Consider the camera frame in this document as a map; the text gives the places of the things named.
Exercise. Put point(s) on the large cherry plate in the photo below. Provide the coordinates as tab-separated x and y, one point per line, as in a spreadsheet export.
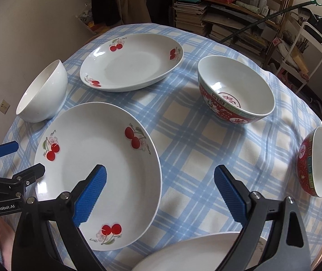
200	253

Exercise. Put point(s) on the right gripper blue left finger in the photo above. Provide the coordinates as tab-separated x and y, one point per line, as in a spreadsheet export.
34	247

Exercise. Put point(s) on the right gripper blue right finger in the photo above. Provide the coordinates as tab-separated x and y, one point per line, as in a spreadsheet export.
286	248

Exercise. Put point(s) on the wooden shelf unit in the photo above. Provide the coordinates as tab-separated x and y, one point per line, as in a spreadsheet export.
223	19

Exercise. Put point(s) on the stack of books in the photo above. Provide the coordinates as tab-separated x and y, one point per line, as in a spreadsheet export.
189	17

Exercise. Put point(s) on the long dark reaching pole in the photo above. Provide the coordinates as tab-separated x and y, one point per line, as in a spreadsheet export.
269	17

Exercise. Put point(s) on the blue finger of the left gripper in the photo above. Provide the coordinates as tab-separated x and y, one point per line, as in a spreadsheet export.
30	175
4	149

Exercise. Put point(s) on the wall power outlet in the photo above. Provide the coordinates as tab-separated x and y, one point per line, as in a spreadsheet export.
4	106

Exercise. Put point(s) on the red patterned bowl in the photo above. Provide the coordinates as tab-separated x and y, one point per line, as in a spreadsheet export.
309	163
234	91

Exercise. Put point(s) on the plain white bowl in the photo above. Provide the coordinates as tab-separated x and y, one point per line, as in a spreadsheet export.
46	94

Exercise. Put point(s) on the white rolling cart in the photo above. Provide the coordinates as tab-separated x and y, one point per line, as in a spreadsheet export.
300	60

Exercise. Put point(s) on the small cherry plate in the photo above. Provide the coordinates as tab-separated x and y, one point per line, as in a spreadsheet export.
106	147

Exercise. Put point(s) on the deep cherry plate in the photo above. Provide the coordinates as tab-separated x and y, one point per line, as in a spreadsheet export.
130	62

